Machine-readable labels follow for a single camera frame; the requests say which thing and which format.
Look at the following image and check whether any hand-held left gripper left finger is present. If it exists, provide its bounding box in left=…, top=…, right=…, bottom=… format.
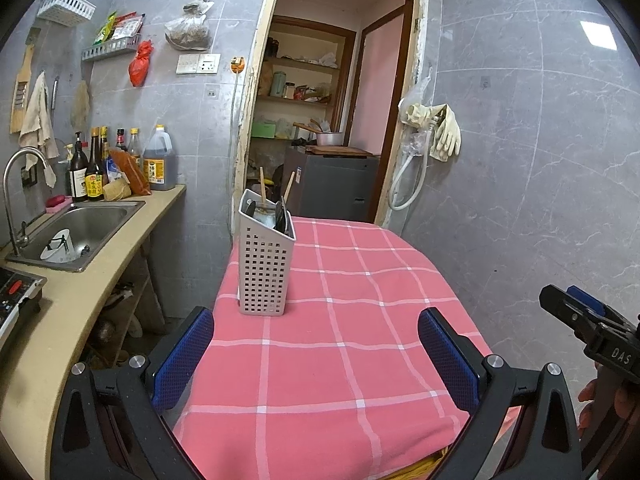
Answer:
left=50, top=306, right=216, bottom=480

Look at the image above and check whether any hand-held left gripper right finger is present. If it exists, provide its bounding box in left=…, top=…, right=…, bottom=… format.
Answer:
left=417, top=307, right=583, bottom=480

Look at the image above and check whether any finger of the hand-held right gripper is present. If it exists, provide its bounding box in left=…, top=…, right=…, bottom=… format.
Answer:
left=539, top=285, right=608, bottom=347
left=567, top=285, right=631, bottom=328

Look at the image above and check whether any white perforated utensil holder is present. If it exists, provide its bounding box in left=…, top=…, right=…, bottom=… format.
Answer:
left=237, top=189, right=297, bottom=317

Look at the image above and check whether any person's right hand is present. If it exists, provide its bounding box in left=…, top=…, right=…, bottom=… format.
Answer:
left=577, top=377, right=640, bottom=441

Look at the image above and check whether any beige kitchen counter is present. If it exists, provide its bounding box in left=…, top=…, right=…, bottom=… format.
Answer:
left=0, top=184, right=187, bottom=480

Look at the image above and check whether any pink checked tablecloth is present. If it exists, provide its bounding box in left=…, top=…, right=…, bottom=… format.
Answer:
left=171, top=216, right=521, bottom=480

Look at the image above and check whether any steel sink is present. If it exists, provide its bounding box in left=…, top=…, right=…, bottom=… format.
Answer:
left=6, top=200, right=146, bottom=273

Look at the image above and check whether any white cup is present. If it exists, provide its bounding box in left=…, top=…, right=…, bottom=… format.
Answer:
left=40, top=229, right=81, bottom=264

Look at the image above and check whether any beige scrubber roll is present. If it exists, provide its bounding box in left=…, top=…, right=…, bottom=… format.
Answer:
left=102, top=178, right=132, bottom=202

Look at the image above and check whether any black induction cooker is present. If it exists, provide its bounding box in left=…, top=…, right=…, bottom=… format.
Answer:
left=0, top=267, right=48, bottom=351

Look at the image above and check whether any large dark vinegar jug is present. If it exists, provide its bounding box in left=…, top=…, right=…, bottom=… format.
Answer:
left=143, top=124, right=177, bottom=191

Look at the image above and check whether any soy sauce bottle yellow label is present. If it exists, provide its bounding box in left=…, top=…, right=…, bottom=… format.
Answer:
left=84, top=127, right=106, bottom=201

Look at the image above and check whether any cream rubber glove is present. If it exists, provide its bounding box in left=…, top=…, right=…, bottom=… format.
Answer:
left=429, top=105, right=462, bottom=162
left=400, top=103, right=441, bottom=128

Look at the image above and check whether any grey cabinet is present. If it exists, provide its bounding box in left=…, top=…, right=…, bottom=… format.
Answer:
left=285, top=146, right=381, bottom=223

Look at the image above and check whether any wooden chopping board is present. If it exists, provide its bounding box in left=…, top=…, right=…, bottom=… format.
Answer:
left=305, top=145, right=373, bottom=157

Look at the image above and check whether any metal faucet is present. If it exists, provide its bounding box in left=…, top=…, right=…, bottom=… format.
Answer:
left=2, top=147, right=51, bottom=256

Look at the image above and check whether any clear hanging plastic bag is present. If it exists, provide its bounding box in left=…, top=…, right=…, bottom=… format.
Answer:
left=400, top=67, right=433, bottom=161

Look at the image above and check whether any hanging loofah scrubber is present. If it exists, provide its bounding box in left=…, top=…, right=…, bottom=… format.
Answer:
left=70, top=80, right=92, bottom=131

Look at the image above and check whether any beige hanging towel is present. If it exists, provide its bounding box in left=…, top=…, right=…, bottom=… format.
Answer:
left=19, top=71, right=60, bottom=188

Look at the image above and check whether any pink door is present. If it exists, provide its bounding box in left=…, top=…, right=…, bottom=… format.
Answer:
left=347, top=0, right=416, bottom=153

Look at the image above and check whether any red plastic bag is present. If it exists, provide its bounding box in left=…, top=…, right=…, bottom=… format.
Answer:
left=128, top=41, right=155, bottom=87

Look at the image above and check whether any wooden grater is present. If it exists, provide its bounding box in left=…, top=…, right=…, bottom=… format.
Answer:
left=10, top=42, right=36, bottom=135

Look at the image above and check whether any wooden shelf unit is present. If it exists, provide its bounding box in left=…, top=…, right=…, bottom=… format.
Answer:
left=250, top=15, right=358, bottom=186

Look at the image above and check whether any clear bag of dried goods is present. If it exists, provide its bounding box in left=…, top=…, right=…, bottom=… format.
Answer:
left=165, top=0, right=215, bottom=52

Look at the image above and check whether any red snack packet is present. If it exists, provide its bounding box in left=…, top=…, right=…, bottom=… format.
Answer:
left=111, top=12, right=146, bottom=41

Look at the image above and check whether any green snack packet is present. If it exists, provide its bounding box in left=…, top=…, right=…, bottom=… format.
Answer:
left=94, top=11, right=117, bottom=45

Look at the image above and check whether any white hose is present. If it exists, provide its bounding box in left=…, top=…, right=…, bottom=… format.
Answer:
left=389, top=130, right=441, bottom=211

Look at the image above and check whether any white wall cable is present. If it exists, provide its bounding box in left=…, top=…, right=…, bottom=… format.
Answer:
left=227, top=74, right=241, bottom=231

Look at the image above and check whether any worn wooden door frame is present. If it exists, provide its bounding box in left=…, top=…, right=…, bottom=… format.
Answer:
left=232, top=0, right=430, bottom=231

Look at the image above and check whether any grey wall shelf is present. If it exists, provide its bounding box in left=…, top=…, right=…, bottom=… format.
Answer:
left=81, top=33, right=142, bottom=63

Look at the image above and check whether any white wall basket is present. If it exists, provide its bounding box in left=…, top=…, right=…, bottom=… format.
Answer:
left=36, top=0, right=97, bottom=27

